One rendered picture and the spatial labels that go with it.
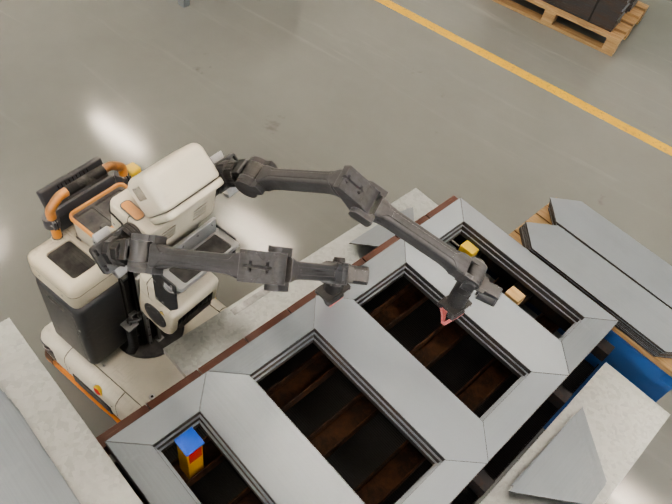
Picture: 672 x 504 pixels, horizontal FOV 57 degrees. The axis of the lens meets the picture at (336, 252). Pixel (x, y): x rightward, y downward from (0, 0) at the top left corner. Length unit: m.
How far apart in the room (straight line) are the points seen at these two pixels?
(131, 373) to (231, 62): 2.55
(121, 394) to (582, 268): 1.82
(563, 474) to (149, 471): 1.22
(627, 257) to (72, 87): 3.31
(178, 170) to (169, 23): 3.23
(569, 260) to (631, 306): 0.27
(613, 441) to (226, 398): 1.26
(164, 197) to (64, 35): 3.20
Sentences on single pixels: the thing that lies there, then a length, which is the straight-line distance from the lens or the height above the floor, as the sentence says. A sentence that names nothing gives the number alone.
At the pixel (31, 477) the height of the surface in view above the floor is 1.07.
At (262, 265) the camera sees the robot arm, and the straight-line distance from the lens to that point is 1.45.
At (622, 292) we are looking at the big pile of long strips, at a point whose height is 0.85.
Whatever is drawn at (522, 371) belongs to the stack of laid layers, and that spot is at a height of 0.85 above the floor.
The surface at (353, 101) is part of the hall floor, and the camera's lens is 4.32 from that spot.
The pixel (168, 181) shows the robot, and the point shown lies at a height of 1.36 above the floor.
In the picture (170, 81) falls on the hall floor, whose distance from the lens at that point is 4.34.
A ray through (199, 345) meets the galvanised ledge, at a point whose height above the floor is 0.68.
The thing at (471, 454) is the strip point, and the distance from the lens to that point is 1.94.
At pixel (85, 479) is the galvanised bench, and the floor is 1.05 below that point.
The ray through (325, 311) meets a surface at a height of 0.87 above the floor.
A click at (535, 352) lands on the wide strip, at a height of 0.87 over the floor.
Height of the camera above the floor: 2.57
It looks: 50 degrees down
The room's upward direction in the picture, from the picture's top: 13 degrees clockwise
